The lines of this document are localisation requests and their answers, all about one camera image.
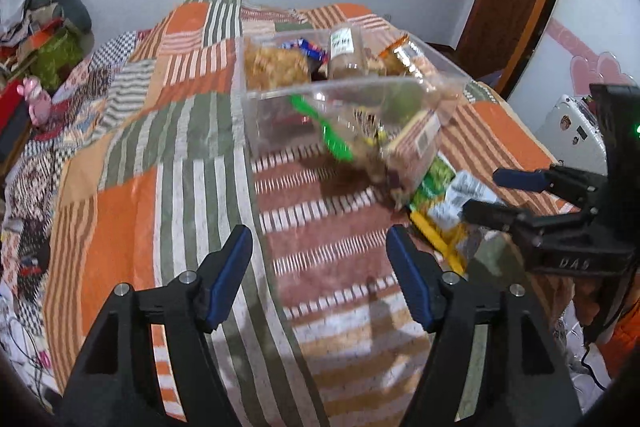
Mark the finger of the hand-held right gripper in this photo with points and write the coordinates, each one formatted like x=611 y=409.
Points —
x=495 y=214
x=520 y=179

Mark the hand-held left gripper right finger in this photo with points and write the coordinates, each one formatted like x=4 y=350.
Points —
x=412 y=277

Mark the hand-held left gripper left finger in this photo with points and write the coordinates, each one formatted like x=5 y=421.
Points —
x=227 y=277

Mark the yellow snack wrapper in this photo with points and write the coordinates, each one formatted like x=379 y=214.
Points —
x=440 y=237

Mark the green white snack packet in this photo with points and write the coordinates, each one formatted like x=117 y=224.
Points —
x=445 y=192

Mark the biscuit packet with white label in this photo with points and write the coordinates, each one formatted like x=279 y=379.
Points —
x=415 y=147

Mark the bread bag with green ribbon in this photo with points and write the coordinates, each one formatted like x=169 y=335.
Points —
x=345 y=142

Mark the cookie packet with orange ends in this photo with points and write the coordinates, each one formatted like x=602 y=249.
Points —
x=405 y=54

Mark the clear plastic container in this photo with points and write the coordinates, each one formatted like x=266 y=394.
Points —
x=350 y=107

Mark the round cookie packet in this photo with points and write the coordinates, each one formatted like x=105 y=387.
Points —
x=275 y=67

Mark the brown bread bar green label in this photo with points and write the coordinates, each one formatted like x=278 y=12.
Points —
x=345 y=52

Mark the blue white snack bag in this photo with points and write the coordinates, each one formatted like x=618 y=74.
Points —
x=305 y=48

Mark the person's right forearm orange sleeve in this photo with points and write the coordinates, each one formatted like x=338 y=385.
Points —
x=627 y=332

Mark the person's right hand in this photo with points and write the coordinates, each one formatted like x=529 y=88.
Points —
x=589 y=302

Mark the white suitcase with stickers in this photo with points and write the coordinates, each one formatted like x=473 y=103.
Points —
x=575 y=127

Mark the orange green patchwork quilt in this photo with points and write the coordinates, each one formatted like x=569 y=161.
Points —
x=175 y=157

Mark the checkered patterned blanket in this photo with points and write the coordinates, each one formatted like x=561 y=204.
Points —
x=45 y=147

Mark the pink toy rabbit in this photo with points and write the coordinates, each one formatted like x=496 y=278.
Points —
x=36 y=99

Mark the red box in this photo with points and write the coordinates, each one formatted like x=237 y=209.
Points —
x=12 y=107

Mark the green cardboard box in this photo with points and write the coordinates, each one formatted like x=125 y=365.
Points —
x=55 y=59

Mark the pile of clutter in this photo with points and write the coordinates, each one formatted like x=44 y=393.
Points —
x=25 y=32

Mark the grey cushion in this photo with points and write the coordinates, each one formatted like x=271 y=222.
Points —
x=65 y=2

